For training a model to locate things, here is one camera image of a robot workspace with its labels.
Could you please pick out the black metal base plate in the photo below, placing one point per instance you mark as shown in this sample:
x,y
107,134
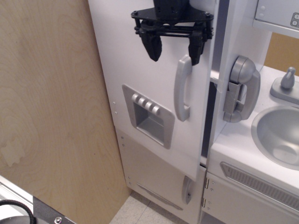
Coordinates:
x,y
41,214

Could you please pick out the grey freezer door handle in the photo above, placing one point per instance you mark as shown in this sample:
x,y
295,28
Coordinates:
x,y
186,193

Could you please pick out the white toy kitchen cabinet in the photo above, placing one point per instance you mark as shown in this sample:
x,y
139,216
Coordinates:
x,y
232,143

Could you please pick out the grey fridge door handle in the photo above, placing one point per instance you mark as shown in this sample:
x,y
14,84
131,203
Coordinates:
x,y
184,69

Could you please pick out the grey ice dispenser box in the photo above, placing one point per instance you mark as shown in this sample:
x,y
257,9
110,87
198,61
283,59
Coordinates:
x,y
149,117

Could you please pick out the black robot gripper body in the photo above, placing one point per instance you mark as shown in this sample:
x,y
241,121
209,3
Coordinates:
x,y
174,18

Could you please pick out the grey oven vent panel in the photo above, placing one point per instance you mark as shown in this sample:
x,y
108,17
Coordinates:
x,y
261,186

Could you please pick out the white freezer door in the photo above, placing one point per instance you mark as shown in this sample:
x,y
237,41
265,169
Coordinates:
x,y
158,181

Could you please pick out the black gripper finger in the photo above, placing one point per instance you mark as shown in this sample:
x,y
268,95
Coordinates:
x,y
196,46
152,44

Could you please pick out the aluminium frame rail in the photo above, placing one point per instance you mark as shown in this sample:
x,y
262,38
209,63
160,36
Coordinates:
x,y
10,191

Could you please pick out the grey toy sink bowl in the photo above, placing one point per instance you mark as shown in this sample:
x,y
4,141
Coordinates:
x,y
275,132

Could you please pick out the white fridge door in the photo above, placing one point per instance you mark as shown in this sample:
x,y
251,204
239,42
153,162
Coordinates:
x,y
125,60

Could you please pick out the white oven door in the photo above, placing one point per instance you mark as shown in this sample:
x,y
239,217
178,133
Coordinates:
x,y
232,204

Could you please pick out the white toy microwave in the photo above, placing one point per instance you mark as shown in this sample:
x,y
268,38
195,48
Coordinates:
x,y
278,16

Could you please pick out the grey toy faucet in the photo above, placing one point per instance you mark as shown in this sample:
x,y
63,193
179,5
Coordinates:
x,y
286,88

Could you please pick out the grey toy telephone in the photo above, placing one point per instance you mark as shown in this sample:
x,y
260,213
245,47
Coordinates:
x,y
243,90

